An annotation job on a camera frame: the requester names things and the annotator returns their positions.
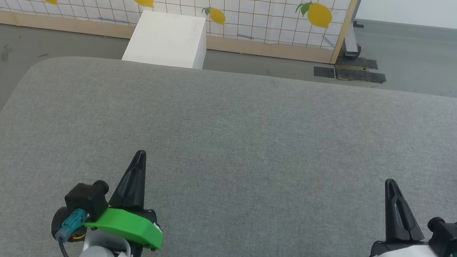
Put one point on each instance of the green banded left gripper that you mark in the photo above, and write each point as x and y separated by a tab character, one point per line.
129	225

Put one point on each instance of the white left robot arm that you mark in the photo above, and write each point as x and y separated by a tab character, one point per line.
103	254

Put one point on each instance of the grey fabric covered table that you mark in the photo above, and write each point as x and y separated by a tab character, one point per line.
251	155

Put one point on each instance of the long black floor tape patch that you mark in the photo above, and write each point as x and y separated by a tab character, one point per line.
361	75

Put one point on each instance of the white box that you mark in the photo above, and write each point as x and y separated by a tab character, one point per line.
166	40

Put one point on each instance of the dark grey floor tape patch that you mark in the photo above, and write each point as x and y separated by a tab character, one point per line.
358	62

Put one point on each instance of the small black floor tape patch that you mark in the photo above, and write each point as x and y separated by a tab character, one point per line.
324	72

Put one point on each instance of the grey metal screen foot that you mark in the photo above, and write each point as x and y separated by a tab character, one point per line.
350	46

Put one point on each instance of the lemon print partition screen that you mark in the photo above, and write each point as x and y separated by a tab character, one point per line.
181	0

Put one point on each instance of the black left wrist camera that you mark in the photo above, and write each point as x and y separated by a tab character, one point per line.
86	199

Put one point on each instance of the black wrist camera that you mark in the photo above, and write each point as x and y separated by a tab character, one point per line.
86	199
452	239

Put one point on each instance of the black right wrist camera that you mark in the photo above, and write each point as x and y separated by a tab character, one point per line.
452	239

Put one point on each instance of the teal left camera connector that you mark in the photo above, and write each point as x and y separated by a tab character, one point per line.
72	224

